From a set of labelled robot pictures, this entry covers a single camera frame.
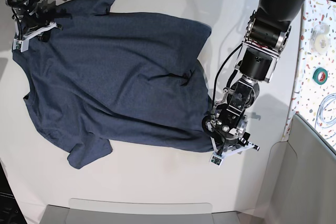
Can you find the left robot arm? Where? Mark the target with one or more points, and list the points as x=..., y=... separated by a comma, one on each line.
x=266, y=36

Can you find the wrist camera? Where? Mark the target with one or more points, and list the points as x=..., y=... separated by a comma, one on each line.
x=216, y=159
x=20, y=45

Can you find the confetti patterned side cloth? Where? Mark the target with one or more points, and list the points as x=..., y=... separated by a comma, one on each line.
x=315, y=103

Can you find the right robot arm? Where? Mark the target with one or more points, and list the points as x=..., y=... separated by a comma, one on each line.
x=31, y=20

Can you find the clear tape roll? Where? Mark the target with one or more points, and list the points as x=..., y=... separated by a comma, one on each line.
x=320, y=41

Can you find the grey bin right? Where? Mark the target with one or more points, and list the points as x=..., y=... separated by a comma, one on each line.
x=305, y=188

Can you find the grey tray bottom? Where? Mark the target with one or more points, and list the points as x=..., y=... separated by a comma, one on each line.
x=93, y=211

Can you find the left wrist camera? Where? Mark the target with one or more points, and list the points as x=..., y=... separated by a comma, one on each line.
x=216, y=159

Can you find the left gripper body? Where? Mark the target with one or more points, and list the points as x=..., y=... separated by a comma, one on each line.
x=236, y=146

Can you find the green tape roll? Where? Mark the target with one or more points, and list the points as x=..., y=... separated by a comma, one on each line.
x=320, y=76

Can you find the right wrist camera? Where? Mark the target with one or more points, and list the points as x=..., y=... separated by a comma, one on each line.
x=20, y=45

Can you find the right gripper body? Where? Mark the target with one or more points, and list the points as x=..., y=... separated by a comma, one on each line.
x=38, y=32

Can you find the navy blue t-shirt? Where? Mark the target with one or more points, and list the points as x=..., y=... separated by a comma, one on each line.
x=131, y=77

